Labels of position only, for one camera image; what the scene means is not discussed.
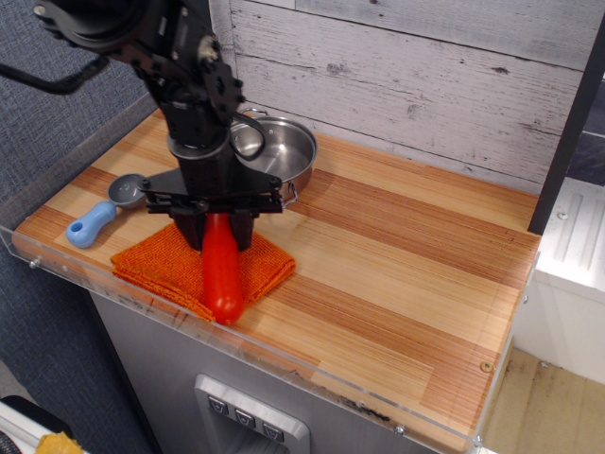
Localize clear acrylic table guard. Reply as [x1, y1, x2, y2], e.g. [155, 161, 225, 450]
[1, 215, 539, 453]

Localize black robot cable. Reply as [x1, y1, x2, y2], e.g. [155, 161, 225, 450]
[0, 55, 111, 96]

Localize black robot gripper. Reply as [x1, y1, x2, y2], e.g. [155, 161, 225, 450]
[139, 141, 283, 252]

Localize orange knitted cloth pad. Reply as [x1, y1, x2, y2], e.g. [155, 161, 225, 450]
[111, 224, 296, 322]

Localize white toy appliance at right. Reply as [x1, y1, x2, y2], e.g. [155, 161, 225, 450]
[511, 178, 604, 383]

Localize blue grey ice cream scoop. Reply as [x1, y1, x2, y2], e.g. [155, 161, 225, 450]
[65, 173, 145, 249]

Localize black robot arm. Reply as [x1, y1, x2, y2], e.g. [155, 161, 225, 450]
[35, 1, 282, 251]

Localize grey toy fridge dispenser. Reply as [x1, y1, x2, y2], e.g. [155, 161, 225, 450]
[194, 374, 311, 453]

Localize red sausage-shaped roller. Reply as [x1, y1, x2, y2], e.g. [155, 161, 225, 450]
[202, 213, 244, 324]

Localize black post at right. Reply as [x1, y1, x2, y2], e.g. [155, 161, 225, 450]
[527, 18, 604, 235]

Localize yellow object at corner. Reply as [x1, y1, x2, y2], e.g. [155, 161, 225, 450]
[35, 432, 84, 454]

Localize stainless steel pot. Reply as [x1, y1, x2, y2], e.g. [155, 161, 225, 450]
[231, 109, 319, 208]

